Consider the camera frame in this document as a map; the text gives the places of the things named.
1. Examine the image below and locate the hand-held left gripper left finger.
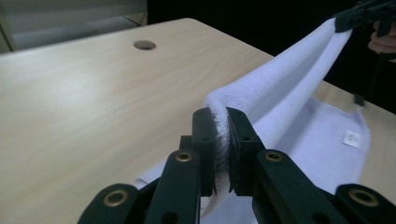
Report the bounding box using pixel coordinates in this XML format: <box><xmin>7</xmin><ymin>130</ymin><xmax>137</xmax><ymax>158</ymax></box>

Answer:
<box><xmin>191</xmin><ymin>106</ymin><xmax>218</xmax><ymax>198</ymax></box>

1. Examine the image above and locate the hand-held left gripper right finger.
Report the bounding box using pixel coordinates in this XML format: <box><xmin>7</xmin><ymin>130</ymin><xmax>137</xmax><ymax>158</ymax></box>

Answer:
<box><xmin>226</xmin><ymin>106</ymin><xmax>266</xmax><ymax>198</ymax></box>

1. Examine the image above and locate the white patterned towel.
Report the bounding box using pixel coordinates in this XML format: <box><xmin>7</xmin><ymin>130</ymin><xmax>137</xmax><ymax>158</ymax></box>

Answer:
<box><xmin>134</xmin><ymin>17</ymin><xmax>372</xmax><ymax>224</ymax></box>

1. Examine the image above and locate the dark round table grommet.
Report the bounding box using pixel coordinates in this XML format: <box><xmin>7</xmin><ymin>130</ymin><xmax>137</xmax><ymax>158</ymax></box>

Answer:
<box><xmin>133</xmin><ymin>39</ymin><xmax>157</xmax><ymax>51</ymax></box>

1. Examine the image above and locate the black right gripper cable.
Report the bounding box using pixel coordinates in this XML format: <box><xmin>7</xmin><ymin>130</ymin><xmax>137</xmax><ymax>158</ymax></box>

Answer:
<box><xmin>354</xmin><ymin>52</ymin><xmax>390</xmax><ymax>107</ymax></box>

